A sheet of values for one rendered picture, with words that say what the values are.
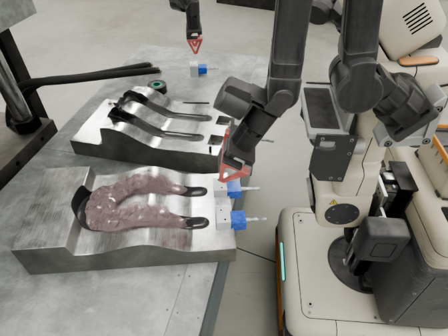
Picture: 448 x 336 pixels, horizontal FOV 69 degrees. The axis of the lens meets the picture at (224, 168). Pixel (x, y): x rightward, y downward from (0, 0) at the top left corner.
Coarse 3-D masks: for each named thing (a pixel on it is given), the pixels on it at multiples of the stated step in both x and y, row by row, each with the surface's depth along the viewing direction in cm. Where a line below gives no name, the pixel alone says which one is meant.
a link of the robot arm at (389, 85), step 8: (336, 72) 60; (344, 72) 57; (376, 72) 57; (384, 72) 57; (336, 80) 59; (384, 80) 57; (392, 80) 57; (336, 88) 58; (384, 88) 58; (392, 88) 57; (384, 96) 59
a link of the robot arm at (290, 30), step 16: (288, 0) 50; (304, 0) 50; (288, 16) 51; (304, 16) 51; (288, 32) 53; (304, 32) 53; (272, 48) 56; (288, 48) 55; (304, 48) 55; (272, 64) 57; (288, 64) 56; (272, 80) 58; (288, 80) 58; (272, 96) 60
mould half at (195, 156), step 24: (96, 120) 116; (120, 120) 103; (144, 120) 107; (168, 120) 111; (216, 120) 111; (72, 144) 109; (96, 144) 106; (120, 144) 104; (144, 144) 101; (168, 144) 102; (192, 144) 102; (168, 168) 106; (192, 168) 104; (216, 168) 101
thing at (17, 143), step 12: (0, 120) 129; (48, 120) 129; (0, 132) 123; (12, 132) 123; (36, 132) 123; (48, 132) 128; (0, 144) 118; (12, 144) 118; (24, 144) 118; (36, 144) 122; (0, 156) 113; (12, 156) 113; (24, 156) 117; (0, 168) 109; (12, 168) 113; (0, 180) 109
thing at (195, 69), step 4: (192, 64) 148; (196, 64) 148; (200, 64) 151; (204, 64) 151; (192, 68) 147; (196, 68) 147; (200, 68) 148; (204, 68) 148; (208, 68) 150; (212, 68) 150; (216, 68) 151; (192, 72) 148; (196, 72) 149; (200, 72) 149; (204, 72) 150; (192, 76) 150; (196, 76) 150
